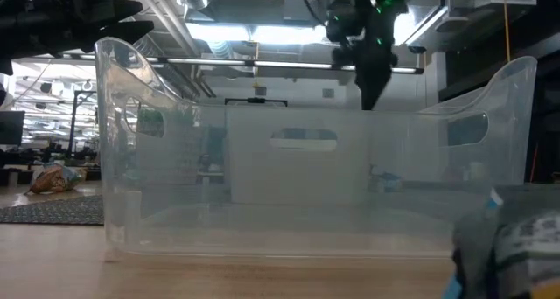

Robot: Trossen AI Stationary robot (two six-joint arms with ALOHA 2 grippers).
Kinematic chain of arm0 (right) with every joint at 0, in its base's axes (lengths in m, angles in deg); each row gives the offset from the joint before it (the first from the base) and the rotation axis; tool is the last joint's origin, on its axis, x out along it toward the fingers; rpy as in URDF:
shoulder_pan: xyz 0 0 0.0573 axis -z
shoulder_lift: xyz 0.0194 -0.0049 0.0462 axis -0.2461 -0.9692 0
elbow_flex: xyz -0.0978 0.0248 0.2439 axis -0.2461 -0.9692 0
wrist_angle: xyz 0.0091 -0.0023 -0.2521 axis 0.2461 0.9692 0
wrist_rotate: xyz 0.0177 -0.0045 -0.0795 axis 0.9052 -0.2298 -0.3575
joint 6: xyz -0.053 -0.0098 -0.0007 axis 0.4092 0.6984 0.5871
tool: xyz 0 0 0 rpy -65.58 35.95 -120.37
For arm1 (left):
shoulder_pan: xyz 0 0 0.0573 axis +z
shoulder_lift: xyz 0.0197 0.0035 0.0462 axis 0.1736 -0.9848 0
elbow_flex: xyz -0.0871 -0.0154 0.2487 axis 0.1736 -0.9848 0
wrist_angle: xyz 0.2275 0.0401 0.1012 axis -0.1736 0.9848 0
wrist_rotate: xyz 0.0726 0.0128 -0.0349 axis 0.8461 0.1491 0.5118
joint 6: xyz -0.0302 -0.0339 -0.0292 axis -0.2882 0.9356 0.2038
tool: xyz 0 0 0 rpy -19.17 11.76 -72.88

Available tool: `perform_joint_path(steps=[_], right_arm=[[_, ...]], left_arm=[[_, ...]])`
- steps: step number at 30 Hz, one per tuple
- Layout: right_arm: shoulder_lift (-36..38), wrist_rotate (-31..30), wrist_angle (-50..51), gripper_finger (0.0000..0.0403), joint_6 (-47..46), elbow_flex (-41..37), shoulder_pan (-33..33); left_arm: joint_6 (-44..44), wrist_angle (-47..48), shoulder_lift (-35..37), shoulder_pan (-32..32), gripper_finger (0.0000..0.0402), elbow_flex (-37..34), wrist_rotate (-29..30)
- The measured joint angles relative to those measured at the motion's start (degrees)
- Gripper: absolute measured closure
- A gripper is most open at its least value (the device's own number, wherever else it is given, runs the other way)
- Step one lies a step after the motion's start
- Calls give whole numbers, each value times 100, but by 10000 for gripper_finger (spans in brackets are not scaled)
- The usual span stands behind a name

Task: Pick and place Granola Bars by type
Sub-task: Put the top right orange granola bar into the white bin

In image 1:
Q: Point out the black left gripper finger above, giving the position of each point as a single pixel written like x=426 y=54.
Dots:
x=114 y=9
x=118 y=32

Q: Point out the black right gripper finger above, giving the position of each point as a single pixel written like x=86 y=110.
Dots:
x=372 y=87

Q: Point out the clear plastic storage bin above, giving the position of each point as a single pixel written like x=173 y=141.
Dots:
x=306 y=229

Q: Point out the orange brown granola bar wrapper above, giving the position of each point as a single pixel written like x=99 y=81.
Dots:
x=52 y=181

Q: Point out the long LED light bar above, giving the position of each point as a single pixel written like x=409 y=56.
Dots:
x=219 y=62

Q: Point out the black computer monitor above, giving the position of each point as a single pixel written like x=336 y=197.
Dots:
x=11 y=128

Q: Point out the white plastic bin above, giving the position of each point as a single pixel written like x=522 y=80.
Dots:
x=297 y=176

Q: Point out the thin red stick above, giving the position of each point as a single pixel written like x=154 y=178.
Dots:
x=534 y=163

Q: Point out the dark patterned table mat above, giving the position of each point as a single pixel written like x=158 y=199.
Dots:
x=52 y=211

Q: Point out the small grey wall box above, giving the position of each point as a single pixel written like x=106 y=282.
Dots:
x=328 y=93
x=261 y=91

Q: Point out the ribbed silver flexible duct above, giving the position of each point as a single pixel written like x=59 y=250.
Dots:
x=184 y=80

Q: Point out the flat black bracket bar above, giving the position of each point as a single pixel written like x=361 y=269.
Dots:
x=256 y=101

